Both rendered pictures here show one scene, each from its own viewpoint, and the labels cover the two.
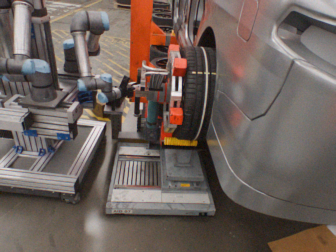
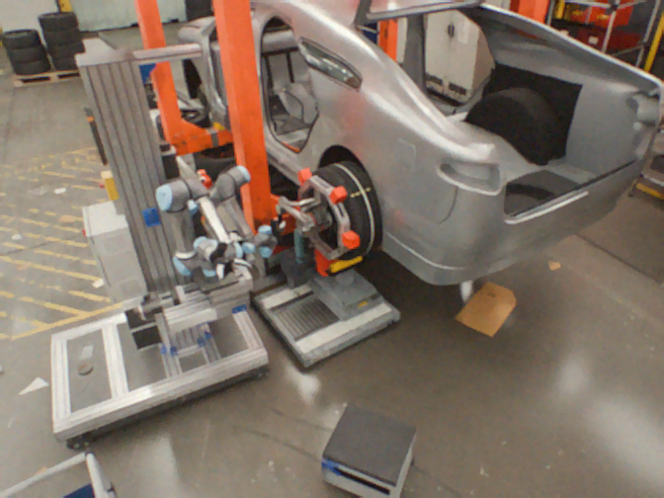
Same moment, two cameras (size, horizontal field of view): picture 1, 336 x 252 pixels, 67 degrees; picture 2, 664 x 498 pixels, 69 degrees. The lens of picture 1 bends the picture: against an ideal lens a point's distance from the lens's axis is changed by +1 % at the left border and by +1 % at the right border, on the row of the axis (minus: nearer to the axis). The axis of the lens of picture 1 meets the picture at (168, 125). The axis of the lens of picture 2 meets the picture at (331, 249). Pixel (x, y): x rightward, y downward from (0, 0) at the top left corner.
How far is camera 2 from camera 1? 1.75 m
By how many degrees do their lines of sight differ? 21
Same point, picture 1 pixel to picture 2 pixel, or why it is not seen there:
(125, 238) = (340, 375)
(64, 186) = (257, 360)
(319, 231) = (486, 289)
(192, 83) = (355, 206)
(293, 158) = (472, 237)
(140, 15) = (253, 149)
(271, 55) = (441, 183)
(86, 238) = (307, 394)
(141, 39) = (259, 173)
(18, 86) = (170, 278)
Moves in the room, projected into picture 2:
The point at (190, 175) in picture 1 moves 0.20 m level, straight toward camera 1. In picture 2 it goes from (363, 291) to (373, 309)
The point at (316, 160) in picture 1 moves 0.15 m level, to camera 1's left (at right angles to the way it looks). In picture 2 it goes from (484, 234) to (460, 241)
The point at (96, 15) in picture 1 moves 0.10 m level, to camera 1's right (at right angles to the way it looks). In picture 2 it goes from (238, 174) to (255, 171)
